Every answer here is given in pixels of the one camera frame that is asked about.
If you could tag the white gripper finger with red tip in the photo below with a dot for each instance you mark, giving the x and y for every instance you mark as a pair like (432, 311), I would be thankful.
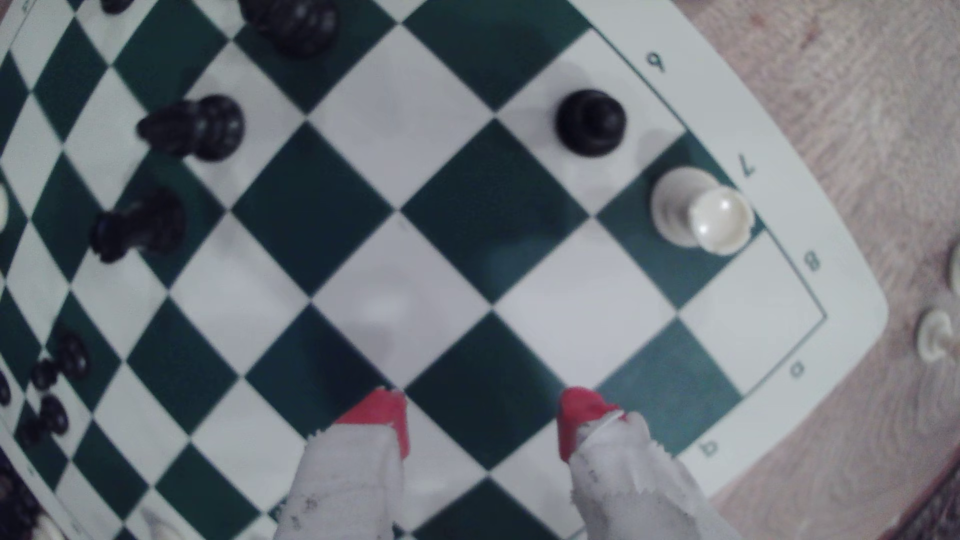
(630, 487)
(349, 480)

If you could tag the black pawn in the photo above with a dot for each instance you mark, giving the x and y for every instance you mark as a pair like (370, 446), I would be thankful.
(54, 414)
(116, 4)
(73, 354)
(4, 390)
(591, 122)

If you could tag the white rook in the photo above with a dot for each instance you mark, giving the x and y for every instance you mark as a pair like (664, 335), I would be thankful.
(701, 210)

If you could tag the green and white chessboard mat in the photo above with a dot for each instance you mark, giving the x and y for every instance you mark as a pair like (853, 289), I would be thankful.
(487, 210)

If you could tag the black rook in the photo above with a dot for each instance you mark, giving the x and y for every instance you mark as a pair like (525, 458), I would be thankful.
(146, 225)

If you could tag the white pawn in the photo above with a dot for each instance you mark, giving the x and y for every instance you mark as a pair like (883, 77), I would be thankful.
(936, 335)

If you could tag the black bishop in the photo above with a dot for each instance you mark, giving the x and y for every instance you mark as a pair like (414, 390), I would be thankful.
(199, 127)
(296, 26)

